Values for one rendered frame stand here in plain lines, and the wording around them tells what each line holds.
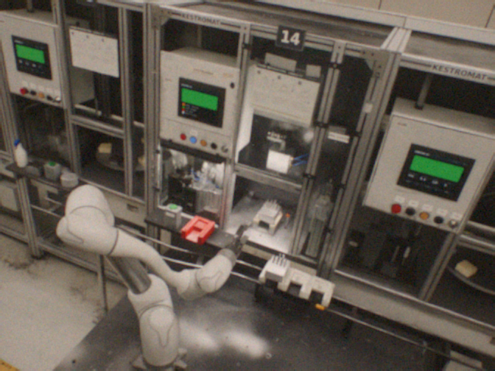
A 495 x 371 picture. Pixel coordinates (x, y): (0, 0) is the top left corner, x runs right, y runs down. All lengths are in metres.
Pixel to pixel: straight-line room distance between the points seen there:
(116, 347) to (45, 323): 1.15
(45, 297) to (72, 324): 0.35
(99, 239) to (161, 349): 0.60
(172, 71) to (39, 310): 1.95
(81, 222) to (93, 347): 0.79
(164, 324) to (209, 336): 0.37
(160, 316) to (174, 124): 0.96
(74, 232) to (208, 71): 0.97
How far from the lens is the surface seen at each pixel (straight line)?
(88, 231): 1.45
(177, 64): 2.05
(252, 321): 2.18
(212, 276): 1.67
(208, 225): 2.26
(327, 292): 2.13
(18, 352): 3.05
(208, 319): 2.16
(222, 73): 1.95
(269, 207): 2.36
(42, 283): 3.42
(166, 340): 1.82
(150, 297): 1.89
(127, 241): 1.52
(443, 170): 1.84
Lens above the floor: 2.32
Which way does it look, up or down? 31 degrees down
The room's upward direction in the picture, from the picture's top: 8 degrees clockwise
